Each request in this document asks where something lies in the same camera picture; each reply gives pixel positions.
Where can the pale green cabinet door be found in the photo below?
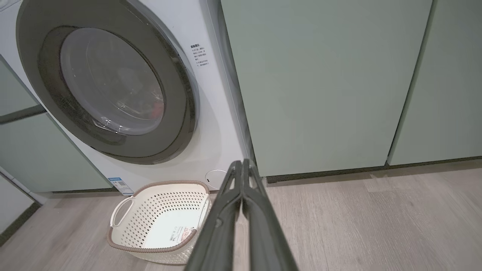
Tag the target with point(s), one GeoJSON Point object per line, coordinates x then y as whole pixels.
{"type": "Point", "coordinates": [15, 90]}
{"type": "Point", "coordinates": [444, 94]}
{"type": "Point", "coordinates": [45, 158]}
{"type": "Point", "coordinates": [320, 82]}

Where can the blue energy label sticker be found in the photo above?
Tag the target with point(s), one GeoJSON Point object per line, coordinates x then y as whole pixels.
{"type": "Point", "coordinates": [120, 186]}

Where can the white barcode basket label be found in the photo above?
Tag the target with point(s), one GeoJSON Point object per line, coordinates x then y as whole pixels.
{"type": "Point", "coordinates": [182, 234]}

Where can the white front-load washing machine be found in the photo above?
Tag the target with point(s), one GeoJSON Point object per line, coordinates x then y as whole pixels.
{"type": "Point", "coordinates": [214, 113]}

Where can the dark cabinet plinth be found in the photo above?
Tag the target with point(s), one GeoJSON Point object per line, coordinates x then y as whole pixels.
{"type": "Point", "coordinates": [339, 171]}

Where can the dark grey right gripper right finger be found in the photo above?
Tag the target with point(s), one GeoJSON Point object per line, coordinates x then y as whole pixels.
{"type": "Point", "coordinates": [263, 233]}

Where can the printed text warning label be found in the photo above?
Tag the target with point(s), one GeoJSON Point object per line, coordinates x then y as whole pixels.
{"type": "Point", "coordinates": [200, 55]}

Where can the dark round washer door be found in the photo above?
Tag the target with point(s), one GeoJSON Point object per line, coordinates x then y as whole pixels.
{"type": "Point", "coordinates": [49, 94]}

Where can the round white filter cover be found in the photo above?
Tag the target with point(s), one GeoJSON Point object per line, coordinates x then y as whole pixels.
{"type": "Point", "coordinates": [215, 180]}

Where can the cream perforated laundry basket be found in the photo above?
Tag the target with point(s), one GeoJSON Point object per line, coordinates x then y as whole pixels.
{"type": "Point", "coordinates": [128, 241]}

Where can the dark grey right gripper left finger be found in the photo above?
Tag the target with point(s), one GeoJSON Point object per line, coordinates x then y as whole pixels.
{"type": "Point", "coordinates": [218, 226]}

